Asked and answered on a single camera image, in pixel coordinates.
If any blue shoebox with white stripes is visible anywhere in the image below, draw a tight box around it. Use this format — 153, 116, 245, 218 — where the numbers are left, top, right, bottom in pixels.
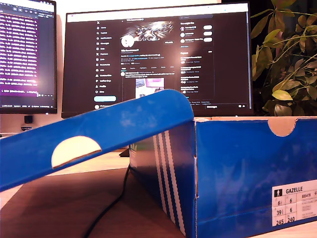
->
0, 88, 317, 238

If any large black computer monitor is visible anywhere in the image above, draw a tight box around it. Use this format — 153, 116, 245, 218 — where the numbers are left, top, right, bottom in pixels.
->
61, 2, 254, 157

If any green leafy houseplant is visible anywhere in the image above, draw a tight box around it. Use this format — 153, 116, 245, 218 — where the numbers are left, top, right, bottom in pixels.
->
251, 0, 317, 117

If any computer monitor with purple terminal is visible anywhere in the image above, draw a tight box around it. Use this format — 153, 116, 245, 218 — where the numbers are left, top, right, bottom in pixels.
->
0, 0, 58, 115

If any black cable on table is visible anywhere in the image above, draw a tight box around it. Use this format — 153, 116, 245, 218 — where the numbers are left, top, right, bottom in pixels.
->
83, 165, 132, 238

